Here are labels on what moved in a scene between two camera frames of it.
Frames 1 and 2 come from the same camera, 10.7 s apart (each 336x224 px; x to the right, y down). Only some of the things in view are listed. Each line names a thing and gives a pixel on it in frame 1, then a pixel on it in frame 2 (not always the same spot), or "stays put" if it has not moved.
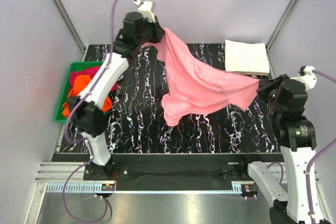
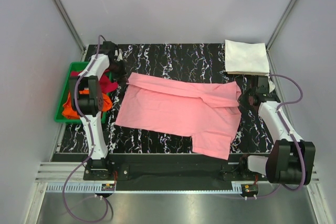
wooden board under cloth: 248,73 stays put
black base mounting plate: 174,171 stays put
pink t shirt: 196,85 → 209,111
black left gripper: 159,32 → 121,76
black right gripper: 264,85 → 242,100
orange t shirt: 82,81 stays put
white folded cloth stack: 250,57 stays put
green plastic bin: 74,66 stays put
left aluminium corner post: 65,13 stays put
